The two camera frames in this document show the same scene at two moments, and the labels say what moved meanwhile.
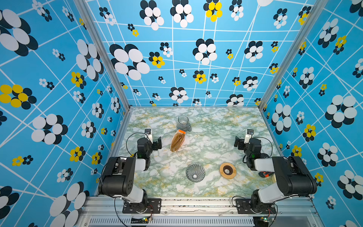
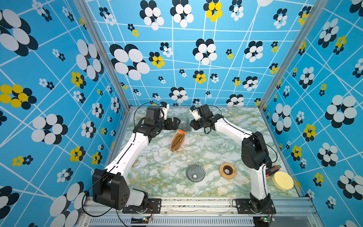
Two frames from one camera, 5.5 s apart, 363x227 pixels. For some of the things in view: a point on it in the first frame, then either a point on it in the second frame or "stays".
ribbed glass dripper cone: x=195 y=172 stays
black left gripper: x=154 y=148 to x=175 y=125
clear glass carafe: x=183 y=124 stays
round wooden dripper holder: x=228 y=170 stays
